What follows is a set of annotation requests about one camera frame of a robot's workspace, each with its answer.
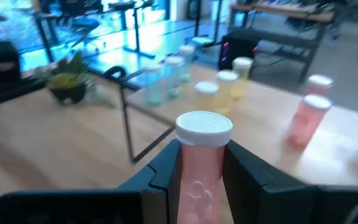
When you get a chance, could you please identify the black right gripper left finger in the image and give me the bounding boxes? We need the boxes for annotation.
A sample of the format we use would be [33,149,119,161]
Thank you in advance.
[118,139,181,224]

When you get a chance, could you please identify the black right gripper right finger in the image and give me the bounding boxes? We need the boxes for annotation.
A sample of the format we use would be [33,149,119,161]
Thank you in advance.
[223,139,318,224]

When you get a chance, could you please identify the pink pill bottle white cap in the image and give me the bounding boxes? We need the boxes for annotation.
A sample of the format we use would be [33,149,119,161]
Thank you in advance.
[286,94,333,149]
[303,73,334,97]
[175,111,234,224]

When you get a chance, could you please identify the black table clamp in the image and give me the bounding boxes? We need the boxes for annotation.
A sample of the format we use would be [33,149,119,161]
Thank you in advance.
[102,65,127,82]

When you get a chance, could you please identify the potted succulent plant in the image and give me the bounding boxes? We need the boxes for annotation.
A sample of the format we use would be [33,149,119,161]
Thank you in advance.
[34,51,116,110]

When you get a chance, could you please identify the black computer tower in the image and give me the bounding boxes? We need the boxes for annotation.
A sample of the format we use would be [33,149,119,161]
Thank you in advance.
[218,32,259,71]

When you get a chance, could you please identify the wooden workbench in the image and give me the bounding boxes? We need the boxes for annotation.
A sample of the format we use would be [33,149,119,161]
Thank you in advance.
[228,0,338,85]

